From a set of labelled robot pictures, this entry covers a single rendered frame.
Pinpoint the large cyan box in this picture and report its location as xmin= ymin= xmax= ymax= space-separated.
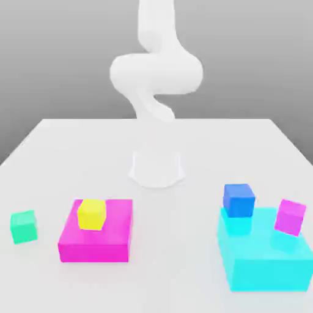
xmin=216 ymin=207 xmax=313 ymax=293

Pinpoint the small purple cube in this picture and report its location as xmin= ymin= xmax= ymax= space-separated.
xmin=274 ymin=199 xmax=307 ymax=237

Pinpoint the large magenta box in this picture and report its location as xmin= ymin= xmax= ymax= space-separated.
xmin=57 ymin=198 xmax=133 ymax=263

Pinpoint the small yellow cube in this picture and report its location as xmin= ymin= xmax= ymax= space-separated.
xmin=77 ymin=198 xmax=107 ymax=231

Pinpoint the small green cube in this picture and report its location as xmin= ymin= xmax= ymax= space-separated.
xmin=10 ymin=210 xmax=39 ymax=245

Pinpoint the small blue cube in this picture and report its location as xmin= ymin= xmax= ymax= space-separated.
xmin=223 ymin=183 xmax=256 ymax=219

